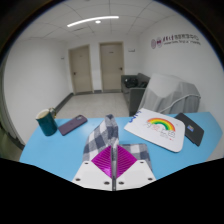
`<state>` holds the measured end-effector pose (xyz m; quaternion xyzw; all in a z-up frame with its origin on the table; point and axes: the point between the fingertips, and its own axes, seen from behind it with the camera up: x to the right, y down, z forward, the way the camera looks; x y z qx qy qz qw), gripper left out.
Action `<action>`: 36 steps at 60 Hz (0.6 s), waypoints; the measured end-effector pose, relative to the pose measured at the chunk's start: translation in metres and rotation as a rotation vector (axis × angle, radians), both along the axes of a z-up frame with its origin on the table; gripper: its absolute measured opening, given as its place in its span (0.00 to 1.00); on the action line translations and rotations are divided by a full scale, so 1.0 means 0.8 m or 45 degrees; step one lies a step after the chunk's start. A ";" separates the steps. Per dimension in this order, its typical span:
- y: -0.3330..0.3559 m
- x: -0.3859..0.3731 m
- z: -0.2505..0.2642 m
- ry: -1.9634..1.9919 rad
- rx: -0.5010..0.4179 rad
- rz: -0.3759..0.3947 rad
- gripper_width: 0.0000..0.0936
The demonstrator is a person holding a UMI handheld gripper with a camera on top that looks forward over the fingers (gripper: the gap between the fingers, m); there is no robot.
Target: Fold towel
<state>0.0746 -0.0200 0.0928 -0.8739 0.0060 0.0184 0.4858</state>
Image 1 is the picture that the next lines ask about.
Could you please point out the long ceiling light strip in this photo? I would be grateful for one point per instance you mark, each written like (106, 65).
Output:
(90, 19)

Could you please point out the grey sofa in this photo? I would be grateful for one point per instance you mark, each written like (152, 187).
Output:
(133, 96)

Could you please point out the black notebook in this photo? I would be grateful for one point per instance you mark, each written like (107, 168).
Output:
(191, 130)

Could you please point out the white rainbow print bag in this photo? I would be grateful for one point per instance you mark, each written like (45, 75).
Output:
(156, 131)

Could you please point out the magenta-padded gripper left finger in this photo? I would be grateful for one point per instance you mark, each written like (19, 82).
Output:
(93, 173)

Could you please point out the purple smartphone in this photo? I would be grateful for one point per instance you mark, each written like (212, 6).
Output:
(72, 124)

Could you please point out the dark teal mug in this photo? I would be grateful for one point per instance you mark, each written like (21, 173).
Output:
(47, 125)

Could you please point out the blue white checked towel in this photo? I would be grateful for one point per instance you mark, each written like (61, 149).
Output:
(100, 136)

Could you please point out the round ceiling light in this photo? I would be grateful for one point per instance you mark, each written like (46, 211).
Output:
(98, 21)

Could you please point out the beige door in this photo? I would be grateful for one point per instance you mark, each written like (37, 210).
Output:
(111, 66)
(81, 70)

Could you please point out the black bag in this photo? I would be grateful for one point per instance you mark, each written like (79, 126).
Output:
(131, 82)

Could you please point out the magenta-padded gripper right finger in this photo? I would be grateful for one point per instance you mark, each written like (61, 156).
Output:
(133, 173)

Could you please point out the wall lettering sign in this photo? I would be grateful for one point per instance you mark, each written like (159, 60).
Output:
(176, 40)

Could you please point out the grey cloth covered furniture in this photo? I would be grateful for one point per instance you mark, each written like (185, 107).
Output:
(170, 93)

